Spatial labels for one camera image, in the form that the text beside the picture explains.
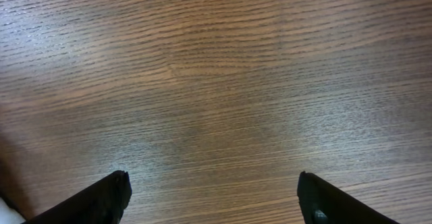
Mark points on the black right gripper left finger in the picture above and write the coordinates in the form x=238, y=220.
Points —
x=104, y=202

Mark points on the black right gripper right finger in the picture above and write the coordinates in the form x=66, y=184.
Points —
x=321, y=202

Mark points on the white t-shirt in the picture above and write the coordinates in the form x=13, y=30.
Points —
x=9, y=213

